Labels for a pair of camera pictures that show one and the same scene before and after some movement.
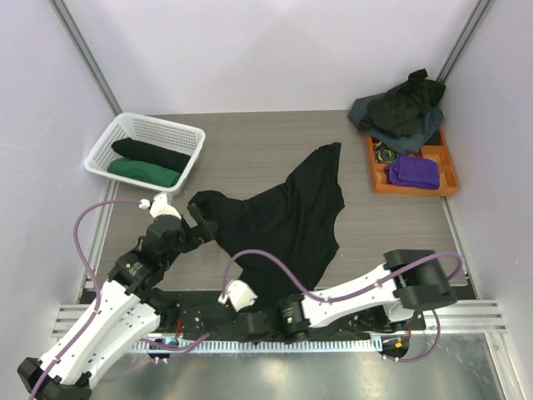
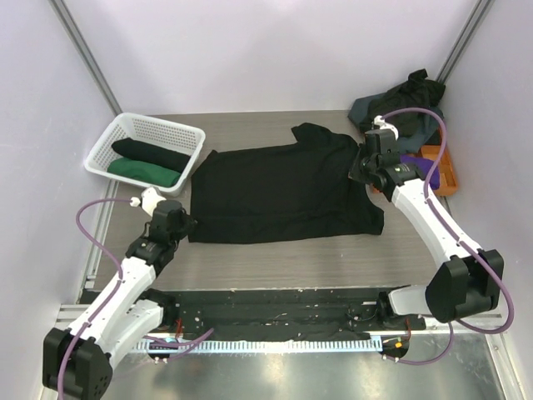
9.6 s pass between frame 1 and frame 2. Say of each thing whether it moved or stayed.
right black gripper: moved
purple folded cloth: stayed
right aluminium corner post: stayed
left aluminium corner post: stayed
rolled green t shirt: stayed
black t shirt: moved
